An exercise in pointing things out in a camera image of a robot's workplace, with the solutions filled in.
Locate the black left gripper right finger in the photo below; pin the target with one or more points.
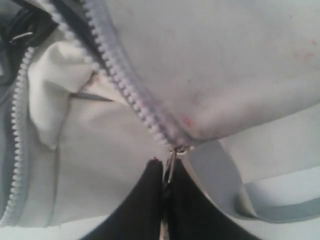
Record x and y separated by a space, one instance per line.
191 216

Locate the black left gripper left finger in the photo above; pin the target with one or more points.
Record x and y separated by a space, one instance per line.
139 216

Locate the white fabric backpack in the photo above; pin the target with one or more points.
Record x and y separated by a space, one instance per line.
91 90

